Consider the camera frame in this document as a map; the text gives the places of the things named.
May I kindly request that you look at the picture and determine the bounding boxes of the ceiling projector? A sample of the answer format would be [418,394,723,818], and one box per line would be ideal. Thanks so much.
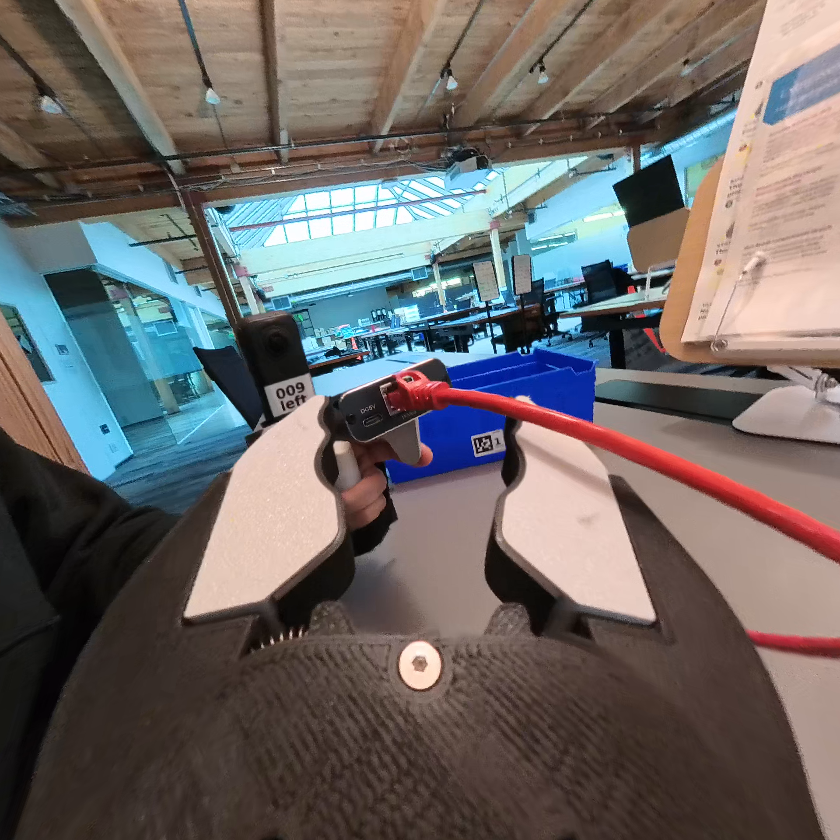
[446,147,500,191]

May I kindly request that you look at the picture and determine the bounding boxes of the red ethernet cable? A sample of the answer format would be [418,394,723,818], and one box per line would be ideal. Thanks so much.
[381,371,840,657]

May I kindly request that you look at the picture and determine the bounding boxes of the white board stand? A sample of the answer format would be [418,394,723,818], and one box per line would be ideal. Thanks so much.
[731,364,840,446]

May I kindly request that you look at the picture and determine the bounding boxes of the black monitor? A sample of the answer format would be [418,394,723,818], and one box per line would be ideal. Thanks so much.
[613,155,686,227]

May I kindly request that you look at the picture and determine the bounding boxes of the person's left hand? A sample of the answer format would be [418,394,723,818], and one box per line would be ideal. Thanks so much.
[340,441,435,534]

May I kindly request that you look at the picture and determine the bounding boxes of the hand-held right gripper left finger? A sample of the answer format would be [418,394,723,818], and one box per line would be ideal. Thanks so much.
[184,395,358,623]

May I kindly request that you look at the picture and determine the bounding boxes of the cardboard panel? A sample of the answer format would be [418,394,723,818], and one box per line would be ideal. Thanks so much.
[626,210,690,266]

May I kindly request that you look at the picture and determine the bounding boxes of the ceiling track lights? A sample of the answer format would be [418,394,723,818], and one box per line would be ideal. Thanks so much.
[36,56,697,116]

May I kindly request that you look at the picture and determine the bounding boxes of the dark-edged grey desk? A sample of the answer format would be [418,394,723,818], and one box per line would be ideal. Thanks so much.
[594,367,782,421]

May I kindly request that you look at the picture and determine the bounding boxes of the rows of office desks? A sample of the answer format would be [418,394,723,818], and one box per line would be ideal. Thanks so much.
[305,259,677,371]

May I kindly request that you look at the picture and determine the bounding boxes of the grey ethernet splitter box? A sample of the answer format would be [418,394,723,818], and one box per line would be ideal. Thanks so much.
[338,359,452,442]

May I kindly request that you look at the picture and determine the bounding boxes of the blue storage bin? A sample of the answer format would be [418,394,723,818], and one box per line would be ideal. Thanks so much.
[387,348,598,484]

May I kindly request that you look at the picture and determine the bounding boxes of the cardboard-backed instruction sheet board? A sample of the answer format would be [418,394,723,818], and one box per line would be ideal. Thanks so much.
[659,0,840,365]

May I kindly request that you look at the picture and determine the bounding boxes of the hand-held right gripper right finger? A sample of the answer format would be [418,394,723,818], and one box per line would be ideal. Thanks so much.
[486,394,657,624]

